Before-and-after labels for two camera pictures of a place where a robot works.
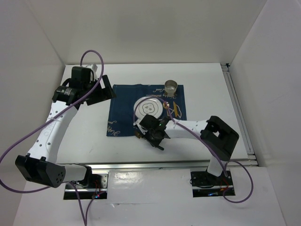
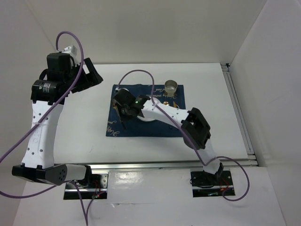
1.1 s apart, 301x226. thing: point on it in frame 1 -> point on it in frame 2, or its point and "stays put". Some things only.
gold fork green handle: [138, 134] -> [114, 106]
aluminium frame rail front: [160, 165] stays put
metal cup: [170, 86] stays put
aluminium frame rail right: [252, 159] stays put
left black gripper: [107, 92] -> [90, 79]
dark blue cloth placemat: [124, 97] stays put
